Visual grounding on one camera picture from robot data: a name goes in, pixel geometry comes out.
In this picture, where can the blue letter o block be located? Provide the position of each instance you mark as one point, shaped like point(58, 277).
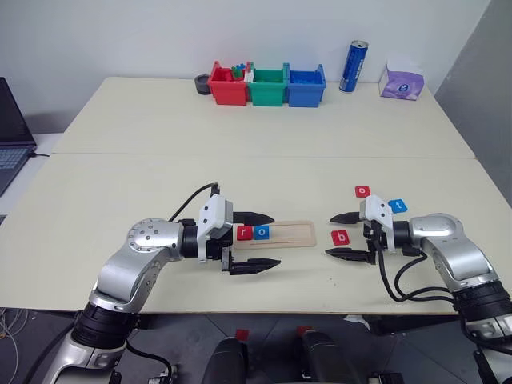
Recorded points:
point(262, 232)

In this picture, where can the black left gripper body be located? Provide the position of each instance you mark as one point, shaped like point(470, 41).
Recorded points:
point(222, 246)

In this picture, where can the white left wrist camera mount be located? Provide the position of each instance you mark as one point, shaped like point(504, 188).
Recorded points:
point(212, 212)

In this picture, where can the green toy brick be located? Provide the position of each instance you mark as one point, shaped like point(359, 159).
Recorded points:
point(237, 73)

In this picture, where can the dark grey round cup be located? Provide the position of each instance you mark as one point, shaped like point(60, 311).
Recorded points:
point(202, 85)

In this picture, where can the blue plastic bin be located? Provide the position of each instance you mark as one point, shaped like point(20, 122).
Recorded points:
point(305, 95)

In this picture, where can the white toy brick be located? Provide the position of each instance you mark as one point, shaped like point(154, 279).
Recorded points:
point(249, 77)

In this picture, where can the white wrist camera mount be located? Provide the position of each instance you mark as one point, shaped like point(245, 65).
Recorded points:
point(376, 210)
point(212, 212)

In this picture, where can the red letter b block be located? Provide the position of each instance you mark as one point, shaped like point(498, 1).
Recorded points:
point(341, 237)

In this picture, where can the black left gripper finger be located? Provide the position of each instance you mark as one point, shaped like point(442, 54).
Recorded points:
point(252, 266)
point(252, 218)

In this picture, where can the white paper scrap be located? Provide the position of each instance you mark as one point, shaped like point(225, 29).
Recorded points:
point(356, 321)

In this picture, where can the wooden letter tray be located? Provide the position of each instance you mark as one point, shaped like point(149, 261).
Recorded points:
point(296, 236)

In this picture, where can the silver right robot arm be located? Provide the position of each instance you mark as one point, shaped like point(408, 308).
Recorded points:
point(452, 256)

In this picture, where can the dark rounded shape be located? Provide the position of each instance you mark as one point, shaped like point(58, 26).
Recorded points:
point(324, 360)
point(226, 362)

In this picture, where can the dark grey laptop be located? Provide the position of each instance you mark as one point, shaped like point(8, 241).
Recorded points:
point(12, 120)

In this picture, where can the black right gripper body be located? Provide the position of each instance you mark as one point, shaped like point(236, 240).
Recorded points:
point(375, 240)

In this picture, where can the small red tag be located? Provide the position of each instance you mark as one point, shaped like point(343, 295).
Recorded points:
point(304, 330)
point(242, 334)

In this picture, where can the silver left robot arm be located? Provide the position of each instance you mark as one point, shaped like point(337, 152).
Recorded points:
point(120, 272)

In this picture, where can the purple tissue box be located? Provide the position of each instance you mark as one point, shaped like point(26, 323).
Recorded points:
point(402, 86)

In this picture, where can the blue letter t block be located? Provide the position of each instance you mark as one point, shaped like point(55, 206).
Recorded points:
point(398, 205)

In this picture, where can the red plastic bin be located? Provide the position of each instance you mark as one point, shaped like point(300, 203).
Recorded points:
point(228, 92)

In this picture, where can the green plastic bin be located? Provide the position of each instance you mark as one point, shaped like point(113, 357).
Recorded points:
point(267, 94)

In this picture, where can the red letter r block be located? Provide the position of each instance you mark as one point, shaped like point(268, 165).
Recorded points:
point(244, 233)

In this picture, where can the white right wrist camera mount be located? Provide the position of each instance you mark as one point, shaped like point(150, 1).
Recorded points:
point(376, 210)

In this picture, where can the red letter o block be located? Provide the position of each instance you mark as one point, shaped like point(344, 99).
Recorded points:
point(362, 191)

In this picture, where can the blue drink can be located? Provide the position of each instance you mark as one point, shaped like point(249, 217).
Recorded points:
point(353, 68)

